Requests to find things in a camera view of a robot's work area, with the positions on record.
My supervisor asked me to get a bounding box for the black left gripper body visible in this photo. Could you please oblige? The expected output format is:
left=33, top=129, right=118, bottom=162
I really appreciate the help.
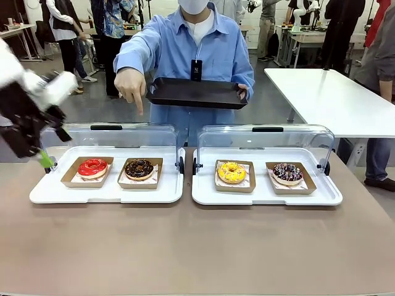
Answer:
left=0, top=84, right=67, bottom=160

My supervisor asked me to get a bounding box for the chocolate glazed donut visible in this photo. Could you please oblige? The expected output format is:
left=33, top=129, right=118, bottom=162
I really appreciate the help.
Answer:
left=124, top=158, right=154, bottom=181

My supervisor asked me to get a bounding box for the white printed liner paper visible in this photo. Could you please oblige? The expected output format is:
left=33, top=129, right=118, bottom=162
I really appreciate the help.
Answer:
left=118, top=163, right=160, bottom=187
left=71, top=165, right=112, bottom=185
left=270, top=172, right=309, bottom=191
left=215, top=175, right=251, bottom=189

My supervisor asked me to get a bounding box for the brown cardboard donut tray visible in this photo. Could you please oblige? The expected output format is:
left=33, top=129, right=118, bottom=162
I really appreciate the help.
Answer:
left=60, top=156, right=115, bottom=189
left=117, top=157, right=164, bottom=190
left=265, top=162, right=318, bottom=195
left=214, top=159, right=257, bottom=194

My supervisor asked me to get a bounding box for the black serving tray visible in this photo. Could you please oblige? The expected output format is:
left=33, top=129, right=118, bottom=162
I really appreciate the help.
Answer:
left=145, top=76, right=249, bottom=111

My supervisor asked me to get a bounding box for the person's left forearm blue sleeve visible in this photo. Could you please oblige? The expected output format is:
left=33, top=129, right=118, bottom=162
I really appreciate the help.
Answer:
left=236, top=52, right=256, bottom=93

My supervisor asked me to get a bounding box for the person's right forearm blue sleeve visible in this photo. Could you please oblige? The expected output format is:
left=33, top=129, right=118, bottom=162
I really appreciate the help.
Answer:
left=113, top=36, right=161, bottom=80

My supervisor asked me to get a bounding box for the red glazed donut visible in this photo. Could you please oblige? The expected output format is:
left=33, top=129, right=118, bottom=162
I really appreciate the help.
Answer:
left=77, top=158, right=109, bottom=181

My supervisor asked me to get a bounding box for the person torso in blue shirt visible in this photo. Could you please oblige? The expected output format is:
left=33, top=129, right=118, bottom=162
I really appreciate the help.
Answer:
left=113, top=2, right=256, bottom=147

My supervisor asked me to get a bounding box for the yellow sprinkled donut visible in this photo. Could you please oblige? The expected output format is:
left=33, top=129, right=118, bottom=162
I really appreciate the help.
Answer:
left=217, top=161, right=247, bottom=185

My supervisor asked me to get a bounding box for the dark purple sprinkled donut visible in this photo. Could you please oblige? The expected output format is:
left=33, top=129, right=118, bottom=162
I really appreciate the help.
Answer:
left=272, top=163, right=304, bottom=186

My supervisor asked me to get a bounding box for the person's right hand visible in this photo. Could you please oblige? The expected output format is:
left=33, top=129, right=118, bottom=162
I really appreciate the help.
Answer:
left=114, top=68, right=148, bottom=117

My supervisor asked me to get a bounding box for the person's left hand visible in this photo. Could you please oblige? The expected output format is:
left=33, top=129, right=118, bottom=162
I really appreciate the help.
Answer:
left=237, top=83, right=251, bottom=101

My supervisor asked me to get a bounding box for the white display case base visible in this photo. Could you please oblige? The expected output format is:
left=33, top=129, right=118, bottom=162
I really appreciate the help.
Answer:
left=29, top=145, right=185, bottom=205
left=191, top=147, right=344, bottom=207

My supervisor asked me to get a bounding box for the clear display case lid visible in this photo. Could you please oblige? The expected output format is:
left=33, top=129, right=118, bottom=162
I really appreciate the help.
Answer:
left=38, top=122, right=183, bottom=174
left=196, top=124, right=336, bottom=177

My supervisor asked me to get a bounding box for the white background desk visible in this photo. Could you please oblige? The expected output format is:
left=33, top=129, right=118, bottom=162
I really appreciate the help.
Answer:
left=0, top=23, right=43, bottom=63

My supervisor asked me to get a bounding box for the bystander in black vest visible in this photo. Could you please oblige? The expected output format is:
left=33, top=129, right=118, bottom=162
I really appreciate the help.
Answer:
left=41, top=0, right=98, bottom=84

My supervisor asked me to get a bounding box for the bystander in patterned blue shirt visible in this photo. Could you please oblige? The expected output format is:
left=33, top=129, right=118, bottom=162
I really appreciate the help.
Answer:
left=91, top=0, right=137, bottom=99

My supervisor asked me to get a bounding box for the black hanging name tag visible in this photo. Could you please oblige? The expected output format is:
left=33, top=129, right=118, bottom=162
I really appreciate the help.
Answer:
left=190, top=59, right=203, bottom=83

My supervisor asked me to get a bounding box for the light blue face mask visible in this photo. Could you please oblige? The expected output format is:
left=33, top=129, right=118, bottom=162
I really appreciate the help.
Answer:
left=178, top=0, right=214, bottom=15

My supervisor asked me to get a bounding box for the bystander in khaki trousers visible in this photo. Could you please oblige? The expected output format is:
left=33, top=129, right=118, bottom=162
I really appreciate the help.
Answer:
left=257, top=0, right=280, bottom=62

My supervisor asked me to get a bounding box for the grey background workbench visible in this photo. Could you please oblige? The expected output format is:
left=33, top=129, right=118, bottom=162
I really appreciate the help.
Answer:
left=274, top=23, right=367, bottom=69

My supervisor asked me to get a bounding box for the white side table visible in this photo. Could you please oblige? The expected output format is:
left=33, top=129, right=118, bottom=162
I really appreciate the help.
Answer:
left=264, top=67, right=395, bottom=139

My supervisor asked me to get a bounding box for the bystander in black clothes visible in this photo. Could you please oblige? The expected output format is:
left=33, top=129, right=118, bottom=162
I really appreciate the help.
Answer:
left=320, top=0, right=367, bottom=74

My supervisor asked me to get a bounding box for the bystander in grey shirt and jeans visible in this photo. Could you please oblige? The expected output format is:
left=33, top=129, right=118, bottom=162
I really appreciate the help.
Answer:
left=354, top=0, right=395, bottom=192

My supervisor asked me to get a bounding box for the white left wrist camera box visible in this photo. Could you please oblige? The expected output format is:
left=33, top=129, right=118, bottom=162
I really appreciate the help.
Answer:
left=25, top=71, right=78, bottom=110

